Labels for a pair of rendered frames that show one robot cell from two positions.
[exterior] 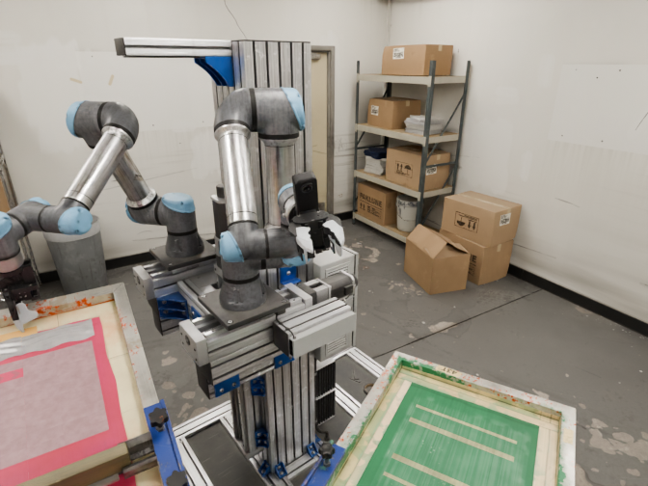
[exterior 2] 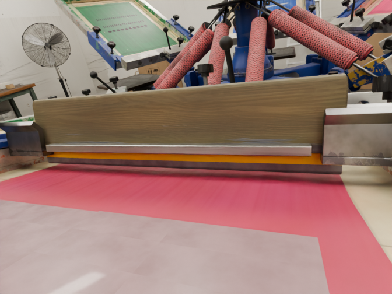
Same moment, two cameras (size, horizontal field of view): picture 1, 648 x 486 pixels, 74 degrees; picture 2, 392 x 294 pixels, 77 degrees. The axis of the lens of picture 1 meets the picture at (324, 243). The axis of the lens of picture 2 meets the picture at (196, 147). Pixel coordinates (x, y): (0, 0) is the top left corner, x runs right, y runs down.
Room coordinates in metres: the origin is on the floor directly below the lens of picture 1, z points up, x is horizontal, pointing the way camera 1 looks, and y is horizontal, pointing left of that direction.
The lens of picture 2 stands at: (0.73, 0.87, 1.26)
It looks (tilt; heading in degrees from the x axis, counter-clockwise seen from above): 26 degrees down; 234
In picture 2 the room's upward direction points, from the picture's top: 10 degrees counter-clockwise
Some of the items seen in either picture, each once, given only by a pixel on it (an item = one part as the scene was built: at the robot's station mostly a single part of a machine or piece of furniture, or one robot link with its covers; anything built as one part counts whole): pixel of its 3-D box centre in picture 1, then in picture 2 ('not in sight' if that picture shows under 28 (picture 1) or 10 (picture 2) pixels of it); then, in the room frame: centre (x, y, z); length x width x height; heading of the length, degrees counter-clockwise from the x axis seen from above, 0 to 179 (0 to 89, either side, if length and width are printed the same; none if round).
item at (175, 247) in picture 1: (183, 238); not in sight; (1.59, 0.57, 1.31); 0.15 x 0.15 x 0.10
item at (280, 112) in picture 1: (280, 183); not in sight; (1.24, 0.13, 1.63); 0.15 x 0.12 x 0.55; 104
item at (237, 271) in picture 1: (241, 252); not in sight; (1.21, 0.26, 1.42); 0.13 x 0.12 x 0.14; 104
